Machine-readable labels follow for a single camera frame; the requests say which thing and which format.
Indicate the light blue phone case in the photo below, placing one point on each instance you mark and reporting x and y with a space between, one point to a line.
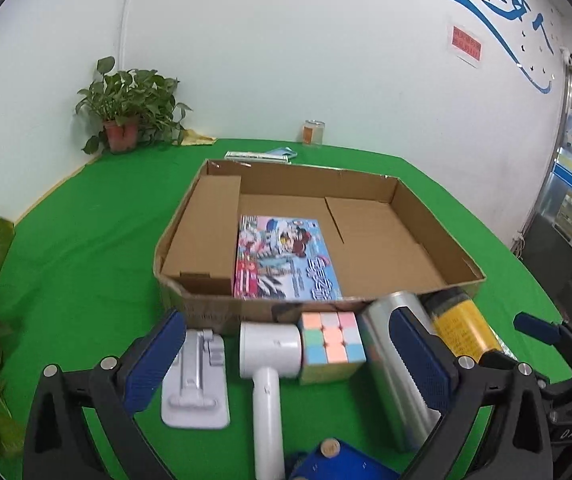
283 151

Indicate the blue wall lettering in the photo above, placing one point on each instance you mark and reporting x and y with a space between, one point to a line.
480 5

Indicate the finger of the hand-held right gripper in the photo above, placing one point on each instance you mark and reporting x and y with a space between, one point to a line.
535 325
498 357

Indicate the blue stapler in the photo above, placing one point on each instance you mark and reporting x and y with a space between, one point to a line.
345 465

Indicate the white wall conduit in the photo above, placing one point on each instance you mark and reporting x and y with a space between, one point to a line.
125 25

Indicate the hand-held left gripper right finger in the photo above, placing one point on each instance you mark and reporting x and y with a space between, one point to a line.
420 360

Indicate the yellow cloth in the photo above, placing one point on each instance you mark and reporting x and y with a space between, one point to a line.
196 137

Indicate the green tablecloth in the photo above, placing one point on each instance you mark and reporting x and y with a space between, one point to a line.
91 240

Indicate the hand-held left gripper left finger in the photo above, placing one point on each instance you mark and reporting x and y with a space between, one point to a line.
153 360

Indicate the glass jar with orange label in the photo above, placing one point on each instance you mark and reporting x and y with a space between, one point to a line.
312 132

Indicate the cardboard box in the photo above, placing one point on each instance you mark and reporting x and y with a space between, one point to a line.
365 230

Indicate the white flat box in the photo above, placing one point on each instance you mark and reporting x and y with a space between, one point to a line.
251 156

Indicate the white phone stand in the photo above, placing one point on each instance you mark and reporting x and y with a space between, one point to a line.
196 390

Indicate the glass door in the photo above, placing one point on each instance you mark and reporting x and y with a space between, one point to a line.
570 175

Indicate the white security camera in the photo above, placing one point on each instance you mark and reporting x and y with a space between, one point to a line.
566 55

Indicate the silver metal cylinder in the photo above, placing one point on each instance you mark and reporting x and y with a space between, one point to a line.
385 385

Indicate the potted green plant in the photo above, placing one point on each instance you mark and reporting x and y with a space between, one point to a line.
126 105

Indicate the colourful cartoon picture book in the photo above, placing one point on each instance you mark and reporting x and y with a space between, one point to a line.
286 260

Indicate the pastel puzzle cube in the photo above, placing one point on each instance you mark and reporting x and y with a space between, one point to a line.
331 345

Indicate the red wall notice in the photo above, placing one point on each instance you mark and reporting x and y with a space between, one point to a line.
465 42

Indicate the white hair dryer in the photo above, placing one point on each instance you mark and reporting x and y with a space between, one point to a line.
268 355

